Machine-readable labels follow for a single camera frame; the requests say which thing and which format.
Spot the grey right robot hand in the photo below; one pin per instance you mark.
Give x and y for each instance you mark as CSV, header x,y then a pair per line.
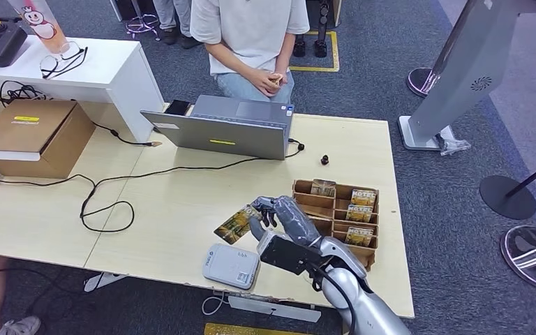
x,y
291,217

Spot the person's right hand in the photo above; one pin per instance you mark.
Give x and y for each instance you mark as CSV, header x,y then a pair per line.
x,y
263,82

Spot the person's left hand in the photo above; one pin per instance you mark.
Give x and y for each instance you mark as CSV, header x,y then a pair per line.
x,y
285,79

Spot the wooden card organizer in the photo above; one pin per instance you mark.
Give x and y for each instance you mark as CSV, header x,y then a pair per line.
x,y
316,203

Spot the landscape print hotel card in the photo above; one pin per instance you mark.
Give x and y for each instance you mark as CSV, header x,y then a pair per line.
x,y
235,224

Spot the person's right forearm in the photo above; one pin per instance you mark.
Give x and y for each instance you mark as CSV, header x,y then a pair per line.
x,y
228,60

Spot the person's left forearm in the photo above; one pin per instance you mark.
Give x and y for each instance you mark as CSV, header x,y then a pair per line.
x,y
286,53

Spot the dark picture key card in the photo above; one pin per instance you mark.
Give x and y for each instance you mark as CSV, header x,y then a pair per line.
x,y
323,186

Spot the grey card reader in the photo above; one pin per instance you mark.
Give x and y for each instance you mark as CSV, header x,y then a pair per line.
x,y
231,267

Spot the small black knob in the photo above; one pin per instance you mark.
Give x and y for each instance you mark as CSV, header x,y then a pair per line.
x,y
324,160

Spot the grey laptop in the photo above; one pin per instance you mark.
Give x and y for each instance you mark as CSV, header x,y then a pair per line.
x,y
222,134

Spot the black phone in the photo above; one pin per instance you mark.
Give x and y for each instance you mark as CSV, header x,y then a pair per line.
x,y
178,107

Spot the white table foot bar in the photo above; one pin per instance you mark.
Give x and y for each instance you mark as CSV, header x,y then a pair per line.
x,y
272,309

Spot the yellow floor tape strip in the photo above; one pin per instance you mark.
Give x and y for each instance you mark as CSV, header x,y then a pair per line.
x,y
249,330

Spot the pink tinted chrome base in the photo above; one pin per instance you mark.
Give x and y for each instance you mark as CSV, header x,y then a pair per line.
x,y
418,83

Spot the clear plastic bag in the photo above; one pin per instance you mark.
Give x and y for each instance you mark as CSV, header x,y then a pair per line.
x,y
453,145

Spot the silver kiosk stand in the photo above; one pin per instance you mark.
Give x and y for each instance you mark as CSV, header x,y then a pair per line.
x,y
462,69

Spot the white table leg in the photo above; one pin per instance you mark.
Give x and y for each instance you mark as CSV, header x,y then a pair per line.
x,y
104,281

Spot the black rimmed glasses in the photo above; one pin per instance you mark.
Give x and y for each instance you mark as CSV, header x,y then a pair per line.
x,y
53,64

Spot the black stanchion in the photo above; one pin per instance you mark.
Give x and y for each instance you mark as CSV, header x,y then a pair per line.
x,y
506,199

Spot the brown cardboard box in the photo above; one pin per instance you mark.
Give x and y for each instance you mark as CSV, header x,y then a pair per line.
x,y
27,134

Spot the chrome stanchion base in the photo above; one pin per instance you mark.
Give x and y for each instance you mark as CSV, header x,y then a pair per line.
x,y
531,259

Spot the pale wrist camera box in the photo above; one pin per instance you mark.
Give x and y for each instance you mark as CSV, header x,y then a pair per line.
x,y
270,238

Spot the black camera bracket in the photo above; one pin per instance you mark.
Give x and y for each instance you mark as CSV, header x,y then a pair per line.
x,y
291,256

